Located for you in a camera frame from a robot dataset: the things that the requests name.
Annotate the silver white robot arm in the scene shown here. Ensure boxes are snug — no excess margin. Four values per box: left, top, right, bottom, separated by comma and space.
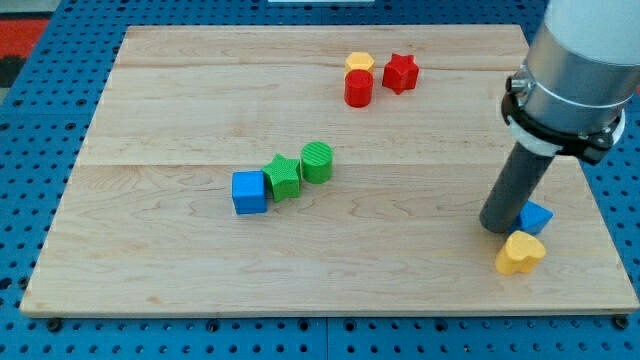
501, 0, 639, 164

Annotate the yellow heart block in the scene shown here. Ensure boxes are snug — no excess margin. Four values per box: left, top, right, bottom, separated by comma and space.
495, 230, 546, 275

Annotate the wooden board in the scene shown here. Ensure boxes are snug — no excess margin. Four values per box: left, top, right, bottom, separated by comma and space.
20, 25, 639, 318

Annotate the green cylinder block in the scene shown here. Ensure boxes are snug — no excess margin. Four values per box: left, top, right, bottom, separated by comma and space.
301, 141, 333, 184

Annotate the green star block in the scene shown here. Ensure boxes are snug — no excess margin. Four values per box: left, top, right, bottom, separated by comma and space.
262, 153, 301, 202

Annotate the blue cube block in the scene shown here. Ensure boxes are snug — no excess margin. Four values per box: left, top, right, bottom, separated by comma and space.
232, 170, 267, 215

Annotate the red cylinder block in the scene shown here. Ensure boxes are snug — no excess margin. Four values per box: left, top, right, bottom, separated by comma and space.
344, 69, 374, 108

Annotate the yellow hexagon block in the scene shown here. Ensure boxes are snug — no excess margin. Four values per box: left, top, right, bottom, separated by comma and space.
344, 52, 375, 75

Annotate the red star block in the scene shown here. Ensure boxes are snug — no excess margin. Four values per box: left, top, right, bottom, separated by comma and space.
382, 53, 420, 95

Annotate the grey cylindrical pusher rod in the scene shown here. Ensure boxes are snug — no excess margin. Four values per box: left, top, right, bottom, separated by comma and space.
479, 142, 554, 233

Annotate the blue triangular block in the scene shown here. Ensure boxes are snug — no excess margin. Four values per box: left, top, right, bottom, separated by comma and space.
509, 200, 554, 235

